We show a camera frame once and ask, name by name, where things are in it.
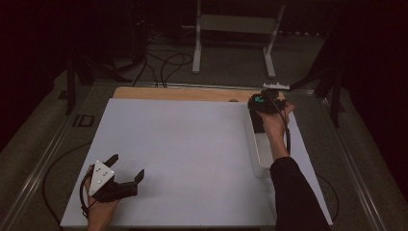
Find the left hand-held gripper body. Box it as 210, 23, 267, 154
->
89, 160, 139, 203

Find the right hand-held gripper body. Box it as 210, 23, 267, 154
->
256, 82, 291, 116

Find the white plastic storage bin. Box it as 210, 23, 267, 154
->
244, 100, 292, 178

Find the person's right hand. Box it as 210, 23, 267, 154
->
257, 100, 295, 162

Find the person's left hand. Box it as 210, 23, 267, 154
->
84, 165, 121, 231

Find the white table board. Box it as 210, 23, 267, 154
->
60, 97, 334, 228

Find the black tripod stand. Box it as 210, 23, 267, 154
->
65, 57, 133, 116
278, 64, 346, 128

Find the white metal stand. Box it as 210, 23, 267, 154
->
181, 0, 287, 80

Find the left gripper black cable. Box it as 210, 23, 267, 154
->
79, 171, 94, 219

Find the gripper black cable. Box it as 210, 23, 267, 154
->
79, 171, 94, 219
272, 97, 293, 156

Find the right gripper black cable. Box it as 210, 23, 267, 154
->
272, 97, 293, 156

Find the metal floor rail frame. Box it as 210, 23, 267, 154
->
0, 80, 388, 231

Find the looped black floor cable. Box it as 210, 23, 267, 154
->
159, 52, 194, 89

